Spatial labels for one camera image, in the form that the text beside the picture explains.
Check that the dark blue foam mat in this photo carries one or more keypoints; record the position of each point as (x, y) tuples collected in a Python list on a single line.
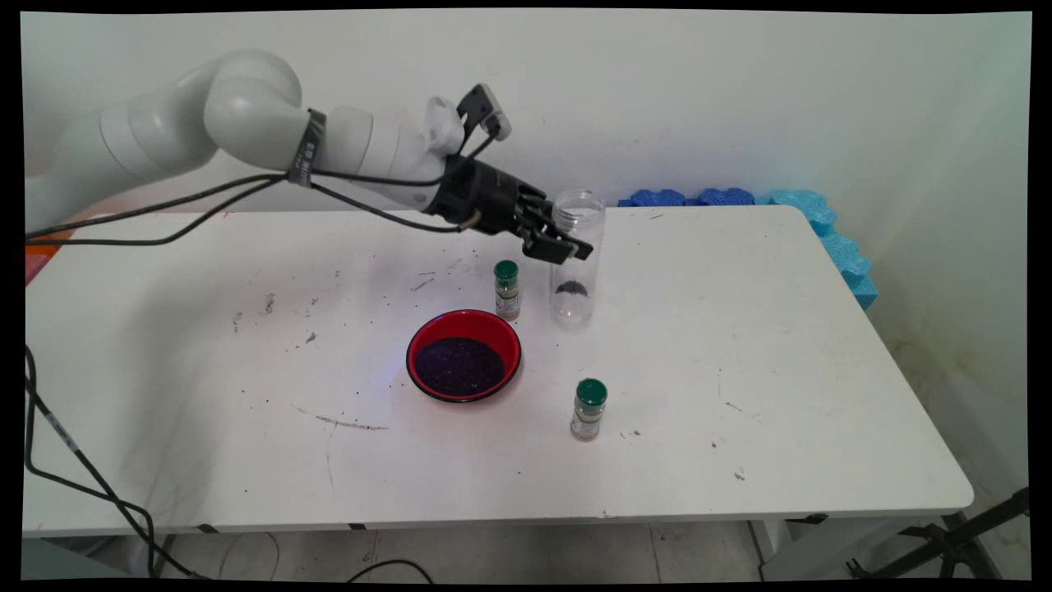
[(726, 197), (657, 198)]

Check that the orange foam mat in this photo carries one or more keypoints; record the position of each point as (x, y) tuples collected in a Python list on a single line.
[(41, 245)]

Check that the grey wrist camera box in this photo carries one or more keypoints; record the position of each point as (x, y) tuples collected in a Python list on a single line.
[(485, 111)]

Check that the red bowl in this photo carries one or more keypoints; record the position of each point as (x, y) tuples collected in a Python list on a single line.
[(427, 333)]

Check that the white metal table leg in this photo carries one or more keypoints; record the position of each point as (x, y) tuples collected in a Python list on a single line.
[(768, 543)]

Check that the light blue foam mat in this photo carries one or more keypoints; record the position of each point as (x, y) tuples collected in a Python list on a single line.
[(842, 251)]

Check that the pink foam mat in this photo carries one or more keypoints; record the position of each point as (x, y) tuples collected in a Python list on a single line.
[(34, 269)]

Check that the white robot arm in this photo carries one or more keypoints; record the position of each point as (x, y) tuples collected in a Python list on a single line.
[(246, 107)]

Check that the clear plastic jar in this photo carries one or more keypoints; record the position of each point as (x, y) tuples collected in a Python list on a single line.
[(588, 214)]

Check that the black seeds heap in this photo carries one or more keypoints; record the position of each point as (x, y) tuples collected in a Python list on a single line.
[(459, 367), (571, 289)]

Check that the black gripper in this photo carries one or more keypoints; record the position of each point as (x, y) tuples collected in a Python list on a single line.
[(481, 197)]

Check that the black tripod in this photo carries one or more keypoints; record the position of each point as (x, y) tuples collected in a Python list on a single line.
[(945, 543)]

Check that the green cap spice bottle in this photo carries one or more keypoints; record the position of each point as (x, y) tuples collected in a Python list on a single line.
[(507, 288), (588, 411)]

